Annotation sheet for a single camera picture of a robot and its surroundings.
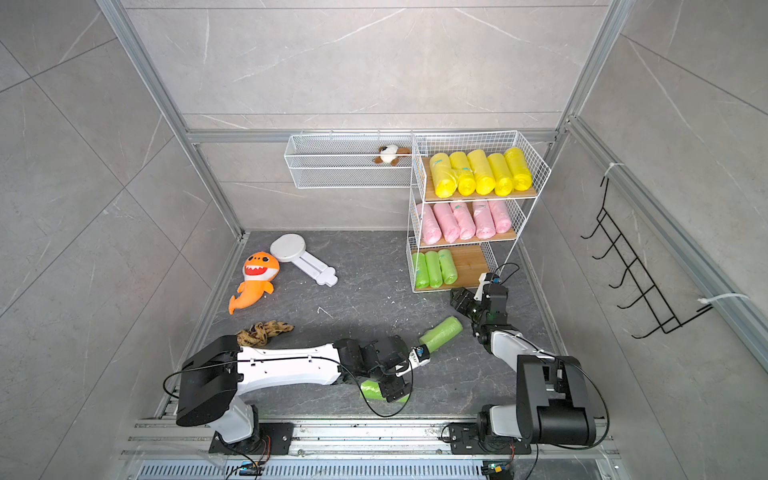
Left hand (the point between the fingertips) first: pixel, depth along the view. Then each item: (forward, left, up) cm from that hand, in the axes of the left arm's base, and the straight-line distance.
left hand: (410, 373), depth 77 cm
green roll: (+36, -7, -4) cm, 37 cm away
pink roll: (+32, -7, +21) cm, 39 cm away
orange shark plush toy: (+35, +49, +1) cm, 60 cm away
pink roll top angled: (+35, -13, +21) cm, 43 cm away
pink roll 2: (+36, -17, +21) cm, 45 cm away
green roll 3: (+38, -16, -3) cm, 41 cm away
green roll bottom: (-3, +11, -3) cm, 11 cm away
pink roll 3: (+36, -23, +20) cm, 47 cm away
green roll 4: (+12, -10, -4) cm, 16 cm away
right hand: (+24, -17, +1) cm, 29 cm away
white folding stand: (+49, +42, -3) cm, 64 cm away
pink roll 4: (+37, -28, +21) cm, 51 cm away
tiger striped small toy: (+14, +46, -4) cm, 48 cm away
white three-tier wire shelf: (+44, -20, +20) cm, 52 cm away
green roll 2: (+37, -11, -4) cm, 39 cm away
